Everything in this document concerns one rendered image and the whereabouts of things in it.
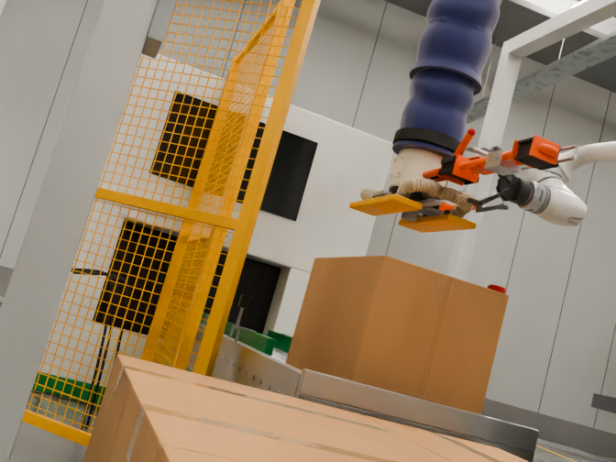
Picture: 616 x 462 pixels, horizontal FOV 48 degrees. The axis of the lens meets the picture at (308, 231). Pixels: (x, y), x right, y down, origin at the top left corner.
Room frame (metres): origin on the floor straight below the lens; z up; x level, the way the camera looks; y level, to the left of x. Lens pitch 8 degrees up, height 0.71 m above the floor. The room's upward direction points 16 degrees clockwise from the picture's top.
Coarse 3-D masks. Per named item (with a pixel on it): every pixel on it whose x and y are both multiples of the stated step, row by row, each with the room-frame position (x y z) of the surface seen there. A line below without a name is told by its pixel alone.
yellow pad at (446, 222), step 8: (424, 216) 2.20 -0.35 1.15; (432, 216) 2.15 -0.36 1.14; (440, 216) 2.10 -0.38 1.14; (448, 216) 2.05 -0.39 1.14; (456, 216) 2.06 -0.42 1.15; (400, 224) 2.36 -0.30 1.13; (408, 224) 2.31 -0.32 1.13; (416, 224) 2.26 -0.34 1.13; (424, 224) 2.22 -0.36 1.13; (432, 224) 2.19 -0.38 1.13; (440, 224) 2.15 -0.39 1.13; (448, 224) 2.12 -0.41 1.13; (456, 224) 2.08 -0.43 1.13; (464, 224) 2.07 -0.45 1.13; (472, 224) 2.08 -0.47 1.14; (424, 232) 2.37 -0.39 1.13
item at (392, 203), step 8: (392, 192) 2.10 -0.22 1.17; (368, 200) 2.16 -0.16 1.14; (376, 200) 2.11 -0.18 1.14; (384, 200) 2.05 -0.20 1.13; (392, 200) 2.00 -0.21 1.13; (400, 200) 2.00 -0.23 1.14; (408, 200) 2.01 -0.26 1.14; (352, 208) 2.31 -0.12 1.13; (360, 208) 2.27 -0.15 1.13; (368, 208) 2.23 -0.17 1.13; (376, 208) 2.20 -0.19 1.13; (384, 208) 2.16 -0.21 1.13; (392, 208) 2.12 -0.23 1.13; (400, 208) 2.09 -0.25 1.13; (408, 208) 2.05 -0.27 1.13; (416, 208) 2.02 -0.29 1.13
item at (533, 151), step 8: (536, 136) 1.57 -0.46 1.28; (520, 144) 1.65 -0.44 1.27; (528, 144) 1.61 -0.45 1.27; (536, 144) 1.58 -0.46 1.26; (552, 144) 1.59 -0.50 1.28; (512, 152) 1.65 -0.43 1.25; (520, 152) 1.64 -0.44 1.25; (528, 152) 1.61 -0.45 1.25; (536, 152) 1.58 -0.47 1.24; (520, 160) 1.64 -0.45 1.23; (528, 160) 1.62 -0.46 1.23; (536, 160) 1.61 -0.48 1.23; (544, 160) 1.59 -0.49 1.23; (552, 160) 1.59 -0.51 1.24; (536, 168) 1.66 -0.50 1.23
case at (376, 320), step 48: (336, 288) 2.13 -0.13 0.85; (384, 288) 1.86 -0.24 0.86; (432, 288) 1.89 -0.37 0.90; (480, 288) 1.93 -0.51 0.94; (336, 336) 2.03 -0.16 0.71; (384, 336) 1.86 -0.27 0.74; (432, 336) 1.90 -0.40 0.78; (480, 336) 1.94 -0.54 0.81; (384, 384) 1.87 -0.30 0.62; (432, 384) 1.91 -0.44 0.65; (480, 384) 1.95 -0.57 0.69
